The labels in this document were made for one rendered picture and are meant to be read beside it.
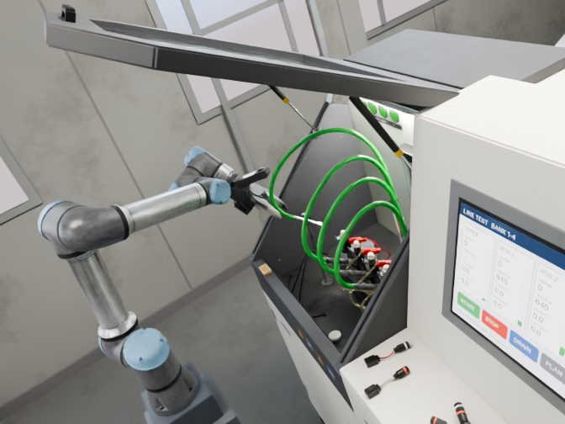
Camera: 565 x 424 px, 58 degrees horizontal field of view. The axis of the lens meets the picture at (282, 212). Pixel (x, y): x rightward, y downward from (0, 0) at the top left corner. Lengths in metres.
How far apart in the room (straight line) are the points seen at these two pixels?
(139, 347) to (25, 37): 1.82
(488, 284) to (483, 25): 3.47
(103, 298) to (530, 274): 1.08
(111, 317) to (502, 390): 1.03
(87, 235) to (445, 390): 0.93
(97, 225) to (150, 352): 0.39
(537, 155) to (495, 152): 0.09
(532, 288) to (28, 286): 2.71
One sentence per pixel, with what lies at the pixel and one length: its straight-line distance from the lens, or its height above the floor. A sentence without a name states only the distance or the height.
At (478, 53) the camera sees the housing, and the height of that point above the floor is 1.50.
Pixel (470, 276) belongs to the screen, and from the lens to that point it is 1.15.
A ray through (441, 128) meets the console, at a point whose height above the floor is 1.54.
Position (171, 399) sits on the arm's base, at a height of 0.95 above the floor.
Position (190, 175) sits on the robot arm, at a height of 1.40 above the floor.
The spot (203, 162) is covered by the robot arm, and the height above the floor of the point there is 1.41.
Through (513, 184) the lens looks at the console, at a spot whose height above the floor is 1.49.
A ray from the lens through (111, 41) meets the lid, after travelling 0.94.
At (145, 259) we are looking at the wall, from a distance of 3.28.
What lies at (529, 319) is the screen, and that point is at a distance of 1.07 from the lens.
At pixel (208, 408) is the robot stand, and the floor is 0.86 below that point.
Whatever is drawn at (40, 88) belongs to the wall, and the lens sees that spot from 2.90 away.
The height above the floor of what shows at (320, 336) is 0.95.
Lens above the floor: 2.02
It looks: 30 degrees down
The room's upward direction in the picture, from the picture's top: 20 degrees counter-clockwise
